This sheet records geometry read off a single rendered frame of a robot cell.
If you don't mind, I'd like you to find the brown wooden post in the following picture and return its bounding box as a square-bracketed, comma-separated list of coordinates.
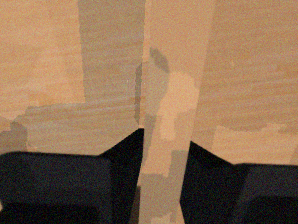
[129, 186, 141, 224]

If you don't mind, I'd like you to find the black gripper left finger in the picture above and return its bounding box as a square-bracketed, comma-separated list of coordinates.
[0, 128, 144, 224]

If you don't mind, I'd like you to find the long wooden rail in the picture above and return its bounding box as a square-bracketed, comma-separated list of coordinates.
[138, 0, 216, 224]

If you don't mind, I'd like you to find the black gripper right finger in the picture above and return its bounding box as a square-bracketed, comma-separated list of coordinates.
[179, 141, 298, 224]

